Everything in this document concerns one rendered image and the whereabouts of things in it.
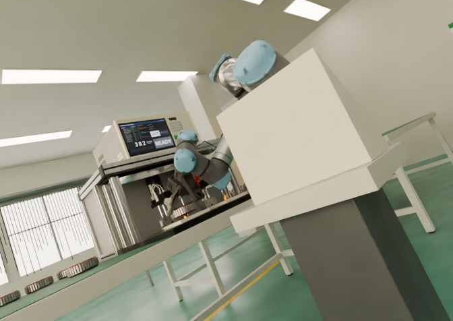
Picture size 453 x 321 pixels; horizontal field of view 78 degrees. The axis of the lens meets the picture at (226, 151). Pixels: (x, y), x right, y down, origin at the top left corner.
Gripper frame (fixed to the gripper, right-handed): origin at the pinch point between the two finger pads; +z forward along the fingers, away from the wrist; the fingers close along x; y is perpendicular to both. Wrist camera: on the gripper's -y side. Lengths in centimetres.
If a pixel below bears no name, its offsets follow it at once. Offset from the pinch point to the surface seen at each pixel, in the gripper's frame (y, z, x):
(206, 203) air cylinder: 6.9, 8.7, -21.5
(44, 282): 36, 44, 45
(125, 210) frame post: 11.9, -0.7, 19.5
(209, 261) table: 44, 113, -77
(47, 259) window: 463, 440, -46
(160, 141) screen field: 34.3, -16.2, -10.5
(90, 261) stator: 8.1, 14.1, 34.8
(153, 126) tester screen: 40.6, -22.2, -9.9
